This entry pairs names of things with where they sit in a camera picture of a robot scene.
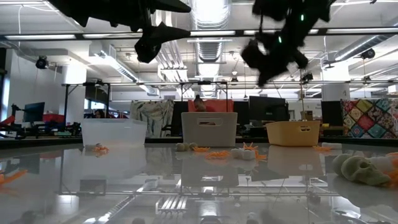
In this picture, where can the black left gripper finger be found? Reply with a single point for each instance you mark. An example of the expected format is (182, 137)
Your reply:
(155, 34)
(171, 7)

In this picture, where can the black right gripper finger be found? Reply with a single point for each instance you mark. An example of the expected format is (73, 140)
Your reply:
(265, 79)

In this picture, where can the orange plastic spider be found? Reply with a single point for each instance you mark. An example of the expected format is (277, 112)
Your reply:
(102, 150)
(14, 176)
(217, 155)
(393, 154)
(250, 145)
(394, 177)
(202, 149)
(321, 148)

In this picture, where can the pale green plastic skull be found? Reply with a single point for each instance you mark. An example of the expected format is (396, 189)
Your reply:
(339, 165)
(186, 146)
(193, 145)
(363, 174)
(179, 147)

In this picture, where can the red robot arm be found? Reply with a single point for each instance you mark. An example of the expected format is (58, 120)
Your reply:
(7, 120)

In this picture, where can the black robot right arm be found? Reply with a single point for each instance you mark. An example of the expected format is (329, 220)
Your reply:
(311, 9)

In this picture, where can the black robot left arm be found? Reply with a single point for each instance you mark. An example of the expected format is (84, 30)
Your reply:
(66, 6)

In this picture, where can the large black monitor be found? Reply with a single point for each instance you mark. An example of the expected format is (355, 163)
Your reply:
(267, 109)

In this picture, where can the black ceiling spotlight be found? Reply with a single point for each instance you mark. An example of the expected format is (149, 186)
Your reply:
(234, 80)
(368, 53)
(308, 77)
(42, 63)

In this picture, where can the white LED light strip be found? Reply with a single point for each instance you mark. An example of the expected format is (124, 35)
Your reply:
(214, 33)
(360, 30)
(250, 32)
(105, 35)
(40, 37)

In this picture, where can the white ceiling pipe bundle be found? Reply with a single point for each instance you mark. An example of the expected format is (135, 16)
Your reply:
(171, 62)

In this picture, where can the orange hanging cloth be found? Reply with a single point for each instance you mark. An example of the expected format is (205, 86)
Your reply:
(222, 105)

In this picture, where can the brown cardboard box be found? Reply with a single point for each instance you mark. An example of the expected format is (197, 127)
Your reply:
(307, 115)

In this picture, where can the yellow plastic basket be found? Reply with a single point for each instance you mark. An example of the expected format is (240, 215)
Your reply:
(292, 135)

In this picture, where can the person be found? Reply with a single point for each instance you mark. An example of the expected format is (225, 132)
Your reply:
(99, 113)
(200, 104)

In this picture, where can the grey plastic bin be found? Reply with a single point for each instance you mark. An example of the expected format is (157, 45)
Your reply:
(210, 133)

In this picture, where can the black hanging screen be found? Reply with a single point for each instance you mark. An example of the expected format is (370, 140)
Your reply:
(96, 93)

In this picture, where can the leaf print hanging cloth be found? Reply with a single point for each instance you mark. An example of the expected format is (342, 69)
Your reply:
(152, 118)

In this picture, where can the clear plastic bin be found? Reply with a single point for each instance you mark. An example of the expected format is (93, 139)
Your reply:
(113, 132)

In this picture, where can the colourful patchwork quilt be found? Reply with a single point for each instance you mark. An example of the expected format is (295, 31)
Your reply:
(370, 118)

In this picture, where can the red and blue equipment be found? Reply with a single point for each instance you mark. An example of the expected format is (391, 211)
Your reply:
(54, 118)

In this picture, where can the small black monitor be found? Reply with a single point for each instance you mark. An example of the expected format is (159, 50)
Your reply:
(34, 112)

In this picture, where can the white rectangular air duct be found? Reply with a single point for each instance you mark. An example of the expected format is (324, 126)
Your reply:
(121, 70)

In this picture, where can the silver round ventilation duct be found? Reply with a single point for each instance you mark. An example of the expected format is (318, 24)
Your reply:
(210, 49)
(382, 40)

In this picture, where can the black metal workstation frame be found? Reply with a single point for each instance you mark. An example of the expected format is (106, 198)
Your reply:
(66, 102)

